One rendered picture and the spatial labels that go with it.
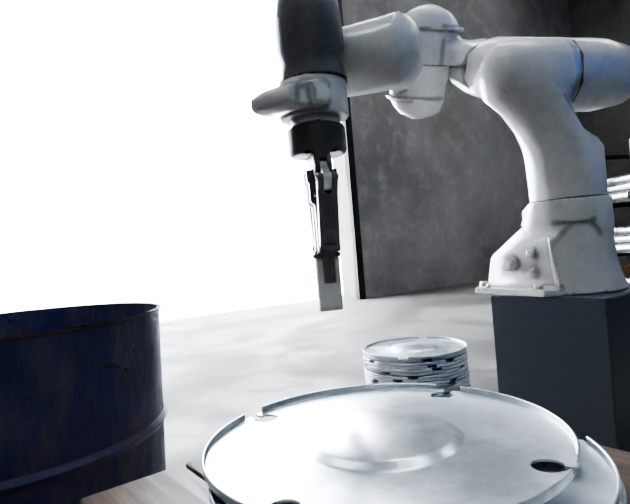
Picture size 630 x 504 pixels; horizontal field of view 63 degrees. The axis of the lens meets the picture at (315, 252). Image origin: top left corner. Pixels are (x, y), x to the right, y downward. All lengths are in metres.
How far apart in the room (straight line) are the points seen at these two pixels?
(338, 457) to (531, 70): 0.61
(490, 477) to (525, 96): 0.58
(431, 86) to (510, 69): 0.31
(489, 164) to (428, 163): 1.05
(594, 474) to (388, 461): 0.14
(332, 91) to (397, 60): 0.11
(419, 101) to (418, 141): 5.02
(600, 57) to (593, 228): 0.25
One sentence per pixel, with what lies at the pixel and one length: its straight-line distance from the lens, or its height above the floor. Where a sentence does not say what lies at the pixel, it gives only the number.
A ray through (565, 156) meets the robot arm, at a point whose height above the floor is 0.65.
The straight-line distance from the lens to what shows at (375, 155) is 5.67.
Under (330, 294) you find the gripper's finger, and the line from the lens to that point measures 0.66.
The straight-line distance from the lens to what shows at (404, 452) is 0.41.
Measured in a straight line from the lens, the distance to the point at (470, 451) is 0.42.
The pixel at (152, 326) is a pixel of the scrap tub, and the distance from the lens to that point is 0.76.
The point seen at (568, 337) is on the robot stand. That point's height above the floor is 0.39.
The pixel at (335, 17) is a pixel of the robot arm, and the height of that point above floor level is 0.83.
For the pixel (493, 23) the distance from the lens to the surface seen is 7.62.
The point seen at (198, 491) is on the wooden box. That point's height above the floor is 0.35.
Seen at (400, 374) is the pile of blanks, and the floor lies 0.21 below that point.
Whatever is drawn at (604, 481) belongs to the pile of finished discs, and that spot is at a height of 0.38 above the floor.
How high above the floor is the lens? 0.54
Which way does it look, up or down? level
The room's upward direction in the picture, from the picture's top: 5 degrees counter-clockwise
